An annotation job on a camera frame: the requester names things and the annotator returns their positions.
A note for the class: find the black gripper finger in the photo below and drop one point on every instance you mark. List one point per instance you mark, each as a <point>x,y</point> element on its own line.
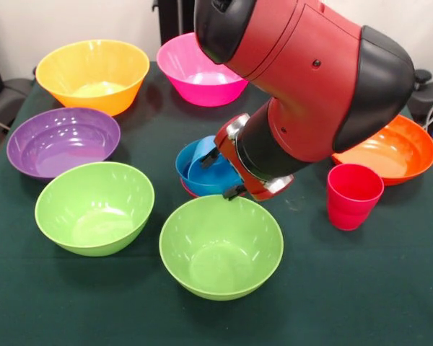
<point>234,192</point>
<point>211,159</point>

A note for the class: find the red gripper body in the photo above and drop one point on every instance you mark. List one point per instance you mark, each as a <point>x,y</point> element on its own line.
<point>234,162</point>

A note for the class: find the blue plastic cup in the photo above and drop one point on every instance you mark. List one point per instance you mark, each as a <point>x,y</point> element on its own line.
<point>202,147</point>

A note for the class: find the small blue plastic bowl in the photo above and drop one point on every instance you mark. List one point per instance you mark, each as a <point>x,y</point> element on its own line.
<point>182,162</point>

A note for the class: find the light green plastic bowl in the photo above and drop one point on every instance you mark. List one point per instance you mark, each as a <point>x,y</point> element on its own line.
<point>94,205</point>
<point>220,252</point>

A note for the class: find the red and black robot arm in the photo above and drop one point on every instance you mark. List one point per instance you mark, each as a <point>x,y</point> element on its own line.
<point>310,72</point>

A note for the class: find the small red plastic bowl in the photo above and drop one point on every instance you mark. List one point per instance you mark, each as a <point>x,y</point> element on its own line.
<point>189,190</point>

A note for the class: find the large pink plastic bowl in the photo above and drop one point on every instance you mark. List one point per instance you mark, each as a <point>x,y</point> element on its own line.
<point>187,65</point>

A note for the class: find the red plastic cup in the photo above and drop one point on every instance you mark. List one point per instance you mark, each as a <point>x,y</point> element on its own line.
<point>350,209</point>

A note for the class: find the dark green table cloth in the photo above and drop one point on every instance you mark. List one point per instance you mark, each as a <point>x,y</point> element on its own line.
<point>216,324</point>

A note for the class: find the shallow purple plastic bowl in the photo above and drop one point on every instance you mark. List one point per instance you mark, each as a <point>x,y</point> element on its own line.
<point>61,140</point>

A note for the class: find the large yellow-orange plastic bowl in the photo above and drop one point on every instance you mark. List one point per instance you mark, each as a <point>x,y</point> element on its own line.
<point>94,61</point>

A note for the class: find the shallow orange plastic bowl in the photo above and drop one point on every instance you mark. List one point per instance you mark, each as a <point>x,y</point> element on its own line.
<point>407,155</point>

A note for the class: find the black floor stand base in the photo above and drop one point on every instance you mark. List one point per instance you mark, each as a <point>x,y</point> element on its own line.
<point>429,97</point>

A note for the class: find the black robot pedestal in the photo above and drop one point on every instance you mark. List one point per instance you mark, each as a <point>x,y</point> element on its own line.
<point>173,18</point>

